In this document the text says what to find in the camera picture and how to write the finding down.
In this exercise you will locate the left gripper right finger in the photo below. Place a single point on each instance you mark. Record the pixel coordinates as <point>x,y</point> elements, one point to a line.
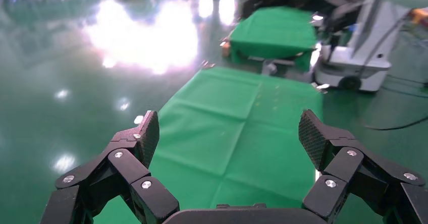
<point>349,169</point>

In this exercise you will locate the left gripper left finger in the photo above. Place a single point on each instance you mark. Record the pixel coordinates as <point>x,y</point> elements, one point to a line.
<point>120,170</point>

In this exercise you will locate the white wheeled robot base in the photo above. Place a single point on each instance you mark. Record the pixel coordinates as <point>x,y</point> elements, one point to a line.
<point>354,62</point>

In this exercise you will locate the metal cloth clip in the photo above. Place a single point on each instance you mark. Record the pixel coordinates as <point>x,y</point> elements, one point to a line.
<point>207,64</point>
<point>321,87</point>

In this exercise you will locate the green table cloth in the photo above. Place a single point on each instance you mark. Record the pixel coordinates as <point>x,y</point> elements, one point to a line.
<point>234,132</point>

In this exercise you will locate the green cloth covered table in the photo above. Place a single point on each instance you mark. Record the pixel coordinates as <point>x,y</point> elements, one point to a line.
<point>274,32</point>

